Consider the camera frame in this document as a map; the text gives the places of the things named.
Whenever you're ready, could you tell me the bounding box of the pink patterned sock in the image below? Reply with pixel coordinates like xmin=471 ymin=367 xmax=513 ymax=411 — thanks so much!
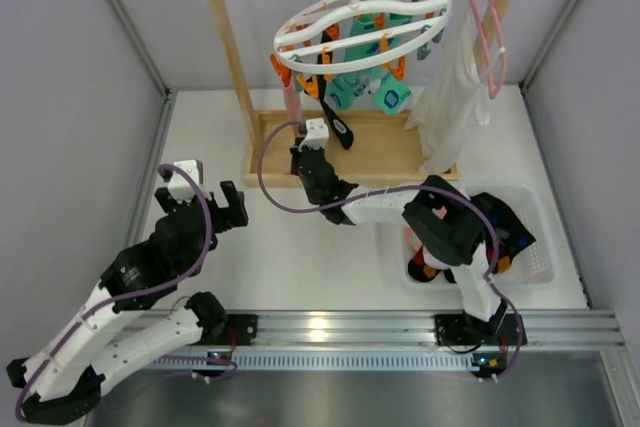
xmin=283 ymin=78 xmax=302 ymax=137
xmin=404 ymin=207 xmax=447 ymax=252

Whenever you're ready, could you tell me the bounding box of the argyle sock left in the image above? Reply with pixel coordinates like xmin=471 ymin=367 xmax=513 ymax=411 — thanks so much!
xmin=407 ymin=249 xmax=441 ymax=283

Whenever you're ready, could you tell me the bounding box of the white plastic basket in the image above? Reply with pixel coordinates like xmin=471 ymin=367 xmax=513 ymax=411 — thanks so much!
xmin=395 ymin=181 xmax=558 ymax=293

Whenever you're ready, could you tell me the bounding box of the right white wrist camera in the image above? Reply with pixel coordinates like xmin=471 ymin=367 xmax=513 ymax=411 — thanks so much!
xmin=298 ymin=117 xmax=330 ymax=151

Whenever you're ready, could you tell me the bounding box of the white cloth garment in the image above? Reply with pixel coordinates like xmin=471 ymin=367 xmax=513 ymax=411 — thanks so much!
xmin=404 ymin=14 xmax=490 ymax=174

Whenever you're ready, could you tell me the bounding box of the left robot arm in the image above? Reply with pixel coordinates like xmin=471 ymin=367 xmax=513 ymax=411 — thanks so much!
xmin=6 ymin=181 xmax=248 ymax=426

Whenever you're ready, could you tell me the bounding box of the pink wire hanger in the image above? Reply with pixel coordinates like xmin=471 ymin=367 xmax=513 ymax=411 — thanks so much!
xmin=468 ymin=0 xmax=508 ymax=100

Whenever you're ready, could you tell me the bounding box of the black sock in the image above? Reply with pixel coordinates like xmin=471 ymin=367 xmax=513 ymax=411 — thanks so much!
xmin=314 ymin=24 xmax=354 ymax=150
xmin=471 ymin=192 xmax=537 ymax=263

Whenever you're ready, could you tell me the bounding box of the white round clip hanger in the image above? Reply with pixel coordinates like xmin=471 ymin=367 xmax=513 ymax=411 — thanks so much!
xmin=273 ymin=0 xmax=452 ymax=76

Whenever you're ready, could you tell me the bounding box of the mint green sock left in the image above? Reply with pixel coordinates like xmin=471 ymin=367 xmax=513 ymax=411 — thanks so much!
xmin=326 ymin=13 xmax=387 ymax=110

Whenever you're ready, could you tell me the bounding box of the pink patterned sock front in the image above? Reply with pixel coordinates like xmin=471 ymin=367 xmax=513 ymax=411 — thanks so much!
xmin=404 ymin=207 xmax=447 ymax=252

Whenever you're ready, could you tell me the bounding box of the argyle sock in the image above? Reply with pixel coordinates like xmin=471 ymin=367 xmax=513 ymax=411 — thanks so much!
xmin=444 ymin=246 xmax=516 ymax=285
xmin=407 ymin=249 xmax=441 ymax=283

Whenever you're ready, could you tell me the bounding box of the wooden clothes rack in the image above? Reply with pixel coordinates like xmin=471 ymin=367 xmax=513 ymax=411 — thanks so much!
xmin=194 ymin=0 xmax=528 ymax=190

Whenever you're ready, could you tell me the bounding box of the argyle sock right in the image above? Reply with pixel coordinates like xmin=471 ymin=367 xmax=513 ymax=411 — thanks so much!
xmin=444 ymin=246 xmax=516 ymax=285

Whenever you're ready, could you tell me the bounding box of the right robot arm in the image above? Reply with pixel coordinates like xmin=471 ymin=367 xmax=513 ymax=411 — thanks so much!
xmin=290 ymin=146 xmax=507 ymax=345

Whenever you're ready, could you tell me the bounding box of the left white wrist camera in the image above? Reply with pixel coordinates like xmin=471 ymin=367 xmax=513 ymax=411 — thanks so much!
xmin=158 ymin=159 xmax=205 ymax=203

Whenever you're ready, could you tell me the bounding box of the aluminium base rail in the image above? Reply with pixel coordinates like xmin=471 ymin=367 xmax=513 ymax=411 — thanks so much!
xmin=119 ymin=309 xmax=626 ymax=373

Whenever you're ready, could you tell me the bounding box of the orange clothes peg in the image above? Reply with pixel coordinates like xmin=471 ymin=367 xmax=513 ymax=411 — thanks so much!
xmin=320 ymin=47 xmax=333 ymax=65
xmin=269 ymin=54 xmax=292 ymax=88
xmin=296 ymin=74 xmax=326 ymax=99

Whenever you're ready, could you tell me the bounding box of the black sock front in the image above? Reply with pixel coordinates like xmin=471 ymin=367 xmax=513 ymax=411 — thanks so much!
xmin=471 ymin=192 xmax=537 ymax=263

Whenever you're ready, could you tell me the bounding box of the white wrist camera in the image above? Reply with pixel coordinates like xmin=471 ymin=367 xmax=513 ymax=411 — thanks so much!
xmin=298 ymin=117 xmax=330 ymax=151
xmin=158 ymin=159 xmax=205 ymax=203

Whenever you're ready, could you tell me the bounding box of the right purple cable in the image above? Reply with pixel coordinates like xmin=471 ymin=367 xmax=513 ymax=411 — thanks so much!
xmin=257 ymin=120 xmax=524 ymax=343

